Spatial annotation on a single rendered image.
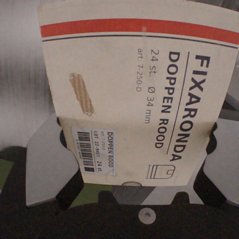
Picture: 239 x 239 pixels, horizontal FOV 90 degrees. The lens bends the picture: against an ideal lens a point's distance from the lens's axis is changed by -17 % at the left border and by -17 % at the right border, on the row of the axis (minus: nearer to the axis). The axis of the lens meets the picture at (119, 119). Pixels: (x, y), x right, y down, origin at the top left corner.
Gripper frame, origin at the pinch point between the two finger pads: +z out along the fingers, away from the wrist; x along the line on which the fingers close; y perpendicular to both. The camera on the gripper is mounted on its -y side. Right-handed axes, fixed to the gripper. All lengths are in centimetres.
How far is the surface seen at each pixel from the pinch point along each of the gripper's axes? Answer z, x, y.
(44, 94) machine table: 5.2, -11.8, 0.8
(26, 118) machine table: 5.2, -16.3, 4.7
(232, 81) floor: 88, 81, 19
